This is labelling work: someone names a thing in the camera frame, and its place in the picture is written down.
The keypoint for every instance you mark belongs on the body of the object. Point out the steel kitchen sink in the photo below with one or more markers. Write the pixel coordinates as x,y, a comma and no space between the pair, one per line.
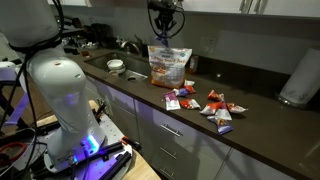
133,66

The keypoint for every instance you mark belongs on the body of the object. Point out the white purple flat sachet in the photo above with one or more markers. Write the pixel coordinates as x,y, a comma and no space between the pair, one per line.
171,101

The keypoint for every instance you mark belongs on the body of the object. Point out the black clamp bar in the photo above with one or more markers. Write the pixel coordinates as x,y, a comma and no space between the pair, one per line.
115,160

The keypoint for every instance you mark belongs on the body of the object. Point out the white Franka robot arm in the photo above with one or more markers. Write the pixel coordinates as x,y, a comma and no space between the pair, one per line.
60,90

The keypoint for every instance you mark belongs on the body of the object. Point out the white bowl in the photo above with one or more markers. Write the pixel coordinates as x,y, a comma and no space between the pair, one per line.
116,65

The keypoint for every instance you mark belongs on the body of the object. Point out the dark purple sachet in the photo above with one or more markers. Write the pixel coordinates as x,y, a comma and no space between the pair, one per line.
181,92

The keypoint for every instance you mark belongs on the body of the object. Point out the grey lower cabinet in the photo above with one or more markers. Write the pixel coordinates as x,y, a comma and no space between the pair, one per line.
173,146

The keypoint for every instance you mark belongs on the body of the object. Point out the red sachet with white end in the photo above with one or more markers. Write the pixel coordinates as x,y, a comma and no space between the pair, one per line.
216,96

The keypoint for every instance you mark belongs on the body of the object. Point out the purple sachet with orange print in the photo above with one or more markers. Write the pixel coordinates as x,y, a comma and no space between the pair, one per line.
222,126

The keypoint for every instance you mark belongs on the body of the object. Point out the red white long sachet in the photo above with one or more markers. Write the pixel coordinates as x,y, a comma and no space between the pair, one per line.
211,108

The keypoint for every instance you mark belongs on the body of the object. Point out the white grey sachet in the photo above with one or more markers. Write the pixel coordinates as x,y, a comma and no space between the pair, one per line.
223,114

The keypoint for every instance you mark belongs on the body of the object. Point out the large white orange snack packet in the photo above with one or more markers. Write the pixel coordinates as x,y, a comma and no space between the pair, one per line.
169,66

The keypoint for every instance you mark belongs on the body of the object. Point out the perforated robot base plate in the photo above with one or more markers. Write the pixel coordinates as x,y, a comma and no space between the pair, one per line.
110,133

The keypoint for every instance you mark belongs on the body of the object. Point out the purple lit stand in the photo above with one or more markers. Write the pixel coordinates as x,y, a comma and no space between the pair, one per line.
15,106

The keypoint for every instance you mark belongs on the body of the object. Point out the chrome faucet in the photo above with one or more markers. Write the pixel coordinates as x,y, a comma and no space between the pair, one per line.
130,45

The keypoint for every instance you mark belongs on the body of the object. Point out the wall power outlet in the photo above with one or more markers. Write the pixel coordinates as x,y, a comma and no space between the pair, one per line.
208,45

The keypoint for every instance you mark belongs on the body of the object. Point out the dark coffee machine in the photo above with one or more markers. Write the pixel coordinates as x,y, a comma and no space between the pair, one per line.
101,36

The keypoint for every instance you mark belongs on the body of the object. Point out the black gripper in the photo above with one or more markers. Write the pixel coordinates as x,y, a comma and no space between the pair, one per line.
164,10

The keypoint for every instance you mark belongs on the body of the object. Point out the small orange bottle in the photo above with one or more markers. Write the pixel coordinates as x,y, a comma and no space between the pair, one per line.
193,65

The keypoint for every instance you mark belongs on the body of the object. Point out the red white pointed sachet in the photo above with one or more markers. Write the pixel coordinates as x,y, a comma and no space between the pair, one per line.
236,107

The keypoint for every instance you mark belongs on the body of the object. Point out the white upper cabinet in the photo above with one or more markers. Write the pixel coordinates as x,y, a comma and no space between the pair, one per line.
253,7

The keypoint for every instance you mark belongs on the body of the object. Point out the small red sachet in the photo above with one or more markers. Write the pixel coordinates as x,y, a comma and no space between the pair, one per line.
190,89

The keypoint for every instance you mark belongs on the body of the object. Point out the blue purple sachet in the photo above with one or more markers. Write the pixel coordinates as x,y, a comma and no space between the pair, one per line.
163,39

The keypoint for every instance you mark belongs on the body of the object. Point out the red orange sachet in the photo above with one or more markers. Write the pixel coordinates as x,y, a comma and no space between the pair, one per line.
190,104

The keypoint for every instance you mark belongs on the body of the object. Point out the white paper towel roll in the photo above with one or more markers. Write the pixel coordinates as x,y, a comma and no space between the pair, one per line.
301,80

